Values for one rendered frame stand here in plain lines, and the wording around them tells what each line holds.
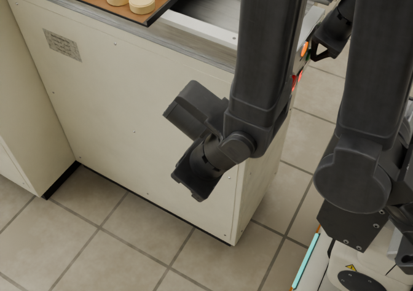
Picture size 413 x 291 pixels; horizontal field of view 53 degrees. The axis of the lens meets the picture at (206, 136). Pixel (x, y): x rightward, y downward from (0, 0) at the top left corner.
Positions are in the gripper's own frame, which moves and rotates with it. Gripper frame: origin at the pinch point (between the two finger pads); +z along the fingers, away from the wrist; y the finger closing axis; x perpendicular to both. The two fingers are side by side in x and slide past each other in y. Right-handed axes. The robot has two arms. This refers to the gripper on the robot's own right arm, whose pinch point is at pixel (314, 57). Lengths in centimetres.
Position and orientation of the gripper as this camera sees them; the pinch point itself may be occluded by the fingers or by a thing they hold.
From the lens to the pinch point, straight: 98.7
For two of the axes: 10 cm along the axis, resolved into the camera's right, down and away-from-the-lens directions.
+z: -2.6, 4.7, 8.5
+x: 8.2, 5.7, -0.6
